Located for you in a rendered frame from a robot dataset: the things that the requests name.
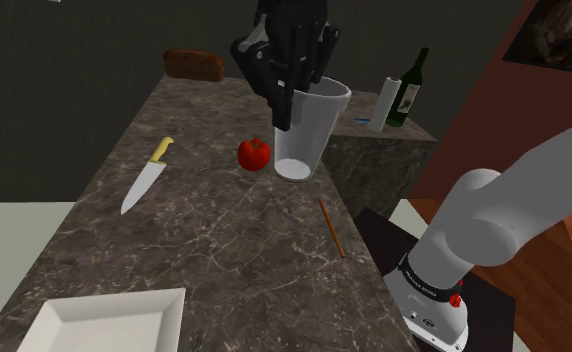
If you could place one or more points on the white paper towel roll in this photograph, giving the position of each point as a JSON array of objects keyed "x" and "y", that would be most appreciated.
[{"x": 384, "y": 105}]

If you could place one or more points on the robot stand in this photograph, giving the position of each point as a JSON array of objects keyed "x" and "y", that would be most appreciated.
[{"x": 388, "y": 244}]

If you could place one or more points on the brown pencil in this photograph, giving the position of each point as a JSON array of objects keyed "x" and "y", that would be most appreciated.
[{"x": 331, "y": 227}]

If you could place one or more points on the dark wall picture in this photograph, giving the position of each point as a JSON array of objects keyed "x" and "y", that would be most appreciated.
[{"x": 556, "y": 34}]

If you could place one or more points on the tall white cup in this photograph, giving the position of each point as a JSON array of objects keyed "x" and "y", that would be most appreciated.
[{"x": 310, "y": 131}]

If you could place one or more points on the brown bread loaf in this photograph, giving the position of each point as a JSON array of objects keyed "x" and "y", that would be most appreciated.
[{"x": 193, "y": 65}]

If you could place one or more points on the red bell pepper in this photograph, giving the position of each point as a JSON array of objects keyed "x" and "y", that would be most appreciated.
[{"x": 254, "y": 154}]

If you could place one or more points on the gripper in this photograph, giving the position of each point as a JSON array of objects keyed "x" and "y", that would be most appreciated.
[{"x": 291, "y": 12}]

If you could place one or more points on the dark green wine bottle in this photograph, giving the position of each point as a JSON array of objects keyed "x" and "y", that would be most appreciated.
[{"x": 405, "y": 100}]

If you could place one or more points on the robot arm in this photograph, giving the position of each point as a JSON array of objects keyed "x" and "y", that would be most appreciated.
[{"x": 490, "y": 214}]

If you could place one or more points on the small flat blue object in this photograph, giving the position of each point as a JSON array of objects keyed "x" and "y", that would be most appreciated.
[{"x": 361, "y": 120}]

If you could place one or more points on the white square plate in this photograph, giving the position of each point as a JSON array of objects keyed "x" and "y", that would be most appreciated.
[{"x": 105, "y": 322}]

